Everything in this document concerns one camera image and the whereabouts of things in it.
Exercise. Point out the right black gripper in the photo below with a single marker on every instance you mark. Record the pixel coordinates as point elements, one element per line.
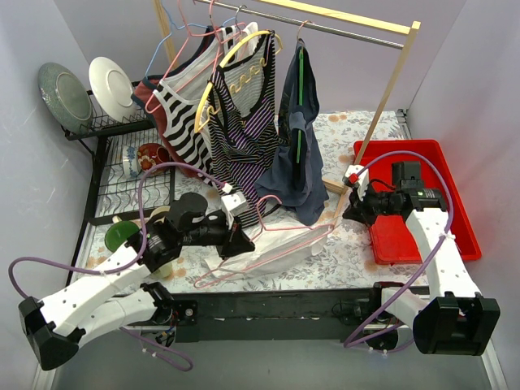
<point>363,205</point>

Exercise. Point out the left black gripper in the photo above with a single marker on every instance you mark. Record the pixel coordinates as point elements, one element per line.
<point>231,238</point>

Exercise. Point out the white tank top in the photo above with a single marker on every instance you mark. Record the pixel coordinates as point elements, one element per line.
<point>284,248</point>

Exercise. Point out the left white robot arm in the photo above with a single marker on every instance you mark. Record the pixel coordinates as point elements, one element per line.
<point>114,294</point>

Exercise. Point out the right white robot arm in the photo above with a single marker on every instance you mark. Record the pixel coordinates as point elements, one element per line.
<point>441,304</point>

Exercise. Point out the navy blue tank top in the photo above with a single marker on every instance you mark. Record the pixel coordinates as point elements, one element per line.
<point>295,176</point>

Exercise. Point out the purple striped tank top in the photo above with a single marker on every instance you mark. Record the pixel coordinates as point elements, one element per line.
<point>243,137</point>

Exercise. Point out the black white striped top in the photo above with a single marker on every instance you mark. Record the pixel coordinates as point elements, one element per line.
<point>179,94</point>

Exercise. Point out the green hanger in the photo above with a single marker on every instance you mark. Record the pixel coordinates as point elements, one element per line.
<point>300,97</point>

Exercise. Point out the maroon tank top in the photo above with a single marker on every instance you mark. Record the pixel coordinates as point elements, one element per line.
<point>148,84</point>

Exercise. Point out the yellow hanger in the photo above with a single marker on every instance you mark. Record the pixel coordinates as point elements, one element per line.
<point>204,111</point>

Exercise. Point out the red plastic bin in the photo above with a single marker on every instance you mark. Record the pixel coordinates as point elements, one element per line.
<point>392,243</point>

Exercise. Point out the floral table mat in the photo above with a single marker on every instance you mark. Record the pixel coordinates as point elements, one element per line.
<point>346,261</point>

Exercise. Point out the light green mug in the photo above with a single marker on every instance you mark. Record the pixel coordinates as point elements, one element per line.
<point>164,271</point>

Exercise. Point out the cream mug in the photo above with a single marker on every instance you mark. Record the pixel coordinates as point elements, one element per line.
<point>159,214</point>

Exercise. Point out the green bowl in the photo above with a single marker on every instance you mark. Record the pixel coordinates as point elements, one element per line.
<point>118,233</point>

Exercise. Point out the black dish rack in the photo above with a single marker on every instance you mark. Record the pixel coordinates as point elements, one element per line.
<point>111,193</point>

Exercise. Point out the red floral bowl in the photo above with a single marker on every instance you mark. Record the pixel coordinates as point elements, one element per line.
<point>152,154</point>

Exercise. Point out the blue white cup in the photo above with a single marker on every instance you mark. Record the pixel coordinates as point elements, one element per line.
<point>131,168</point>

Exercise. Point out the white plate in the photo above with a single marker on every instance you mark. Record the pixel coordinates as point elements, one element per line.
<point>112,88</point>

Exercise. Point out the green patterned plate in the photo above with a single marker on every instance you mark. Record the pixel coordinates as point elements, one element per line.
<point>65,97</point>

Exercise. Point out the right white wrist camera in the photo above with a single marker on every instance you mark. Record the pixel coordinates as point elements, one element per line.
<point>356,176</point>

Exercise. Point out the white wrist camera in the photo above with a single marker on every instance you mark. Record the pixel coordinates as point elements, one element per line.
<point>233,201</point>
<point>356,176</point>

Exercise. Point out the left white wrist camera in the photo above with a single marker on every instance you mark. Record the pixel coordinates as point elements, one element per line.
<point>233,201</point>

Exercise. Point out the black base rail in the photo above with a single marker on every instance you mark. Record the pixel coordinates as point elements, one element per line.
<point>329,314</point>

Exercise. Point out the blue wire hanger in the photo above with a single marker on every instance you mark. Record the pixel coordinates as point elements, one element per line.
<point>167,27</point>

